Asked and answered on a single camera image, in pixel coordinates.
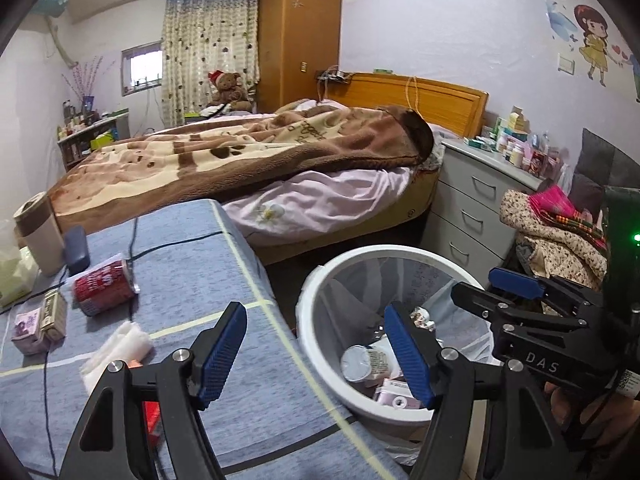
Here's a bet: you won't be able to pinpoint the air conditioner hose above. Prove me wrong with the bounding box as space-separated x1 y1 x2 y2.
47 15 81 68

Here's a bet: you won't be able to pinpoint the pink plaid cloth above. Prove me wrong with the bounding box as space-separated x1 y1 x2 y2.
530 184 608 246

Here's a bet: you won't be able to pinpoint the wooden wardrobe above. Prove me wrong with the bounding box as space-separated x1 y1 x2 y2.
257 0 345 113

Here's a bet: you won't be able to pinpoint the small window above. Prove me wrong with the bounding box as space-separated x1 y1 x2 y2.
121 40 164 97

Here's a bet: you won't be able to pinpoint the blue flower wall sticker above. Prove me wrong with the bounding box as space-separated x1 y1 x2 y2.
542 0 581 43

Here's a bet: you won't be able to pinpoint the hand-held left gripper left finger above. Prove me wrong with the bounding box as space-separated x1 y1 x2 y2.
59 301 248 480

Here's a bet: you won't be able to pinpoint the purple small box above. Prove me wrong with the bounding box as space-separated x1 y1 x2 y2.
11 310 48 356

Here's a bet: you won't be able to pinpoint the decorative branches in vase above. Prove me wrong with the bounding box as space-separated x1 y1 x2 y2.
62 57 118 108

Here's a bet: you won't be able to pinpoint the teddy bear with red hat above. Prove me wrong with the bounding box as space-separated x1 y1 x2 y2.
207 70 251 111

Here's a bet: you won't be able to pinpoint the pink small carton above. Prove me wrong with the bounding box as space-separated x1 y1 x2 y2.
374 379 437 411

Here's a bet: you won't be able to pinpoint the dark blue glasses case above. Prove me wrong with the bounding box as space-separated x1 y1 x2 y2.
64 226 91 275

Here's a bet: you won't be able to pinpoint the cartoon girl wall sticker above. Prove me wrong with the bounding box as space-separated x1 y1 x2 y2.
572 4 626 86

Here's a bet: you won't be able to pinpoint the person's right hand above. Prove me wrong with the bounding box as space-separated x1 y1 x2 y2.
545 384 640 461

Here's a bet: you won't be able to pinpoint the pale pink bedsheet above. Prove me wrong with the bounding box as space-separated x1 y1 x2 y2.
222 110 446 248

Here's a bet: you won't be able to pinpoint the wooden bed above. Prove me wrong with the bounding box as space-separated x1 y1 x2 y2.
250 72 490 266

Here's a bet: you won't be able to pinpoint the red soda can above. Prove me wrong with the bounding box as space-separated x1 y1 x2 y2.
72 256 141 317

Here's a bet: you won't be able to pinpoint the group of bottles on desk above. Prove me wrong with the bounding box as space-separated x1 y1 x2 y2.
57 100 101 136

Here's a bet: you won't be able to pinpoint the white and brown insulated mug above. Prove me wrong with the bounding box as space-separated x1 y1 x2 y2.
13 192 66 277

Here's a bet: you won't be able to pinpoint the white plastic bottle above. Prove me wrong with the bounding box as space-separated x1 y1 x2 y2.
341 344 396 385

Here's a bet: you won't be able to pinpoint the floral padded jacket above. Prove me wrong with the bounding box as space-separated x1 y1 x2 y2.
500 187 608 291

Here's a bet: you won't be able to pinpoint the covered wall air conditioner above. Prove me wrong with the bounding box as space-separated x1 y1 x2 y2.
32 0 71 17

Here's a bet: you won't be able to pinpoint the dark grey chair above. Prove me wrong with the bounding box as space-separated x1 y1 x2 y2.
570 127 640 221

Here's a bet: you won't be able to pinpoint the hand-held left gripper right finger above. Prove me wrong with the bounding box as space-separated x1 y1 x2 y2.
384 301 576 480

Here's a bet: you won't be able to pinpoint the patterned window curtain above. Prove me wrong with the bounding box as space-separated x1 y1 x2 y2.
161 0 262 128

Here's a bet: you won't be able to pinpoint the grey drawer nightstand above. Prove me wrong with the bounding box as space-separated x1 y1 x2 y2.
427 137 563 291

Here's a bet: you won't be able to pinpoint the translucent bin liner bag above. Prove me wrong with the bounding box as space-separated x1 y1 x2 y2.
306 254 493 461

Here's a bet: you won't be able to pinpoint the white round bin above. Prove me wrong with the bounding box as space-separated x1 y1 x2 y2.
296 244 496 426

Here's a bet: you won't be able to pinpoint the brown printed blanket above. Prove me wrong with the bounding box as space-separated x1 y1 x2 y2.
47 102 435 235

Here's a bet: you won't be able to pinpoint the red medicine box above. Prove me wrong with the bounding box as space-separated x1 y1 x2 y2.
131 357 166 453

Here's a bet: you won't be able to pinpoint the small white desk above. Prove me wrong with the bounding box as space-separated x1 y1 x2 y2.
56 110 132 171

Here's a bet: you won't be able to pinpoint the yellow tissue pack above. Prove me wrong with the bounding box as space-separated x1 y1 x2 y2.
0 220 41 311

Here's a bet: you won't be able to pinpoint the clear plastic wrapper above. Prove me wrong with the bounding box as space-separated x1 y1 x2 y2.
407 305 441 333

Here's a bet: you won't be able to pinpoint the beige small box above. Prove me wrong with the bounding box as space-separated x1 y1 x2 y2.
39 290 68 343

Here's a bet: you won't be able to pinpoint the blue plaid tablecloth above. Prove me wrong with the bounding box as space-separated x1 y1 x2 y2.
0 199 406 480

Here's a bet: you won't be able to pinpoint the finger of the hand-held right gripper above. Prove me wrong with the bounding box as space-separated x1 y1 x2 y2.
450 281 551 331
487 267 606 311

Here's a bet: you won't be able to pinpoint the group of medicine boxes and bottles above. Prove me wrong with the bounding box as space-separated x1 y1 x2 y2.
465 105 563 176

